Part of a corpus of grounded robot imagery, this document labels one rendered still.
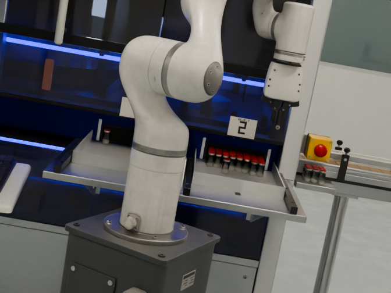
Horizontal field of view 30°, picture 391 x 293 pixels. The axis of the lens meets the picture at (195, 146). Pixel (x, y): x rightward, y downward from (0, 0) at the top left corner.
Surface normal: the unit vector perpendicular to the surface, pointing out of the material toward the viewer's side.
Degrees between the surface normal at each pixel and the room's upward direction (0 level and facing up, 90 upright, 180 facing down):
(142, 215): 90
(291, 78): 91
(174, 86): 117
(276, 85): 91
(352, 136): 90
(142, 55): 74
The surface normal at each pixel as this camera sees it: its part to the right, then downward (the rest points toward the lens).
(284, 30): -0.68, 0.02
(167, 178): 0.48, 0.25
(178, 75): -0.52, 0.14
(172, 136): 0.37, 0.09
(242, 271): -0.01, 0.19
